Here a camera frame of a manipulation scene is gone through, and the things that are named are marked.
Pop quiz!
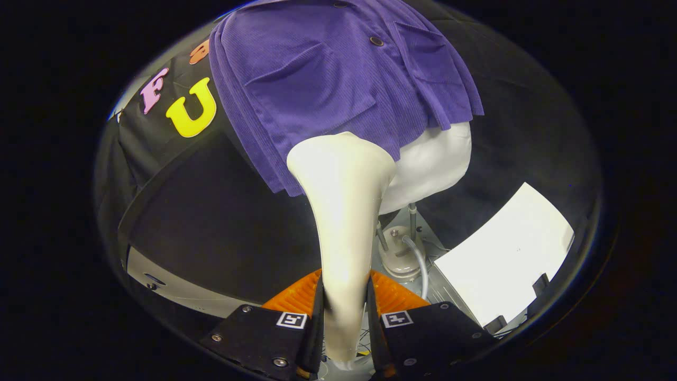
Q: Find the grey cabinet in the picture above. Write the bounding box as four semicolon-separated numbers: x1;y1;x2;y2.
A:
117;130;323;319

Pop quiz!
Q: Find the white flat board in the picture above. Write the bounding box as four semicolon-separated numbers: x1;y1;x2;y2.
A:
433;182;575;328

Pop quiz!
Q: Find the black backdrop cloth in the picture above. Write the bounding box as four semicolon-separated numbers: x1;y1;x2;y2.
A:
94;0;603;318

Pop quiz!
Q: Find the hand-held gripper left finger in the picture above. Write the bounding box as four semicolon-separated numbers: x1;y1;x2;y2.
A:
200;269;325;380

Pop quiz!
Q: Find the purple corduroy jacket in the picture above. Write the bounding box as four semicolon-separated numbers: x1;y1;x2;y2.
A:
208;0;484;197

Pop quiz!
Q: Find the white garment steamer head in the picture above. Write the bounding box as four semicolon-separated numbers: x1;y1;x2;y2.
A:
286;131;397;366

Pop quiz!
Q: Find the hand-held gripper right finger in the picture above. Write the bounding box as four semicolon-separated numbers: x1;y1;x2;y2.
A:
367;270;498;379

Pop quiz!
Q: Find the white mannequin torso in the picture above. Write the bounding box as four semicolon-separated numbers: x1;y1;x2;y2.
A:
378;122;472;215

